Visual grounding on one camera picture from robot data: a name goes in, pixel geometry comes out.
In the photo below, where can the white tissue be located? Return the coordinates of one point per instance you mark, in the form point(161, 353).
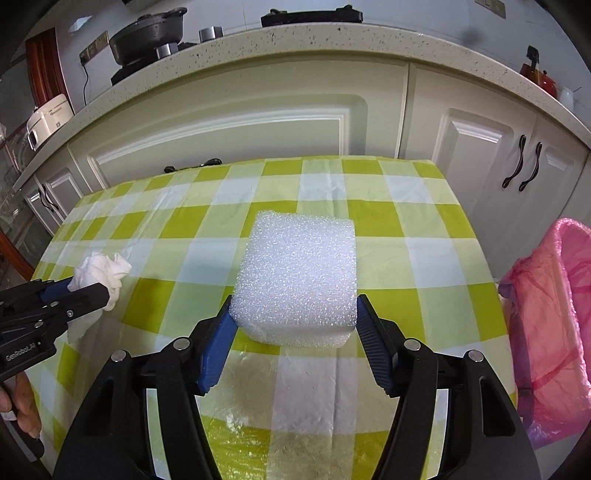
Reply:
point(104, 272)

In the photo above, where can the black cooking pot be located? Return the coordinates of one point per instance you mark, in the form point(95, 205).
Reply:
point(147, 34)

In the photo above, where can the white rice cooker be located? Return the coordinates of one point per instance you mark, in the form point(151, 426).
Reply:
point(48, 122)

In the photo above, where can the small white cup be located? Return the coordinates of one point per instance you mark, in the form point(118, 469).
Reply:
point(566, 98)

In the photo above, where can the green checkered tablecloth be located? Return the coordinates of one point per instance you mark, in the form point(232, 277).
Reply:
point(406, 258)

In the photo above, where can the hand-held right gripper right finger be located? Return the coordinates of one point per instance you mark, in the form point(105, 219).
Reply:
point(374, 344)

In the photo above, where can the wooden door frame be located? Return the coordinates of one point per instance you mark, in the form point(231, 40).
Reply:
point(46, 64)

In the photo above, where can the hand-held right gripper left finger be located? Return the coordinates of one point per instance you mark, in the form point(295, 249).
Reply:
point(217, 344)

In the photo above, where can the glass door cabinet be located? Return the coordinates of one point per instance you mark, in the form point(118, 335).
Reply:
point(18, 207)

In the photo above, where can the white foam block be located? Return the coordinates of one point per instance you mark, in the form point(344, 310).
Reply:
point(295, 272)

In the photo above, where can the person's left hand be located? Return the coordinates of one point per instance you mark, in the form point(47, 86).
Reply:
point(28, 406)

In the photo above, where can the cream kitchen base cabinets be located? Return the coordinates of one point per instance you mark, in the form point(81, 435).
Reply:
point(277, 124)

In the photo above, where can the pink lined trash bin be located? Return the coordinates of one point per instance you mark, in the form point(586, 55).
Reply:
point(554, 323)

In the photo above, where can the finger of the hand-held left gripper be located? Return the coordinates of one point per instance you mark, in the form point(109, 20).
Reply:
point(55, 290)
point(78, 302)

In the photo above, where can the red kettle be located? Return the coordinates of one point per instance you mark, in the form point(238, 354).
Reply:
point(540, 78)

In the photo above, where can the metal stove knob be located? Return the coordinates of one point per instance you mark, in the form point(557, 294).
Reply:
point(210, 34)

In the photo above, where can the gold wall socket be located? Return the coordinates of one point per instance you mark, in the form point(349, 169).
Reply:
point(93, 50)
point(490, 7)

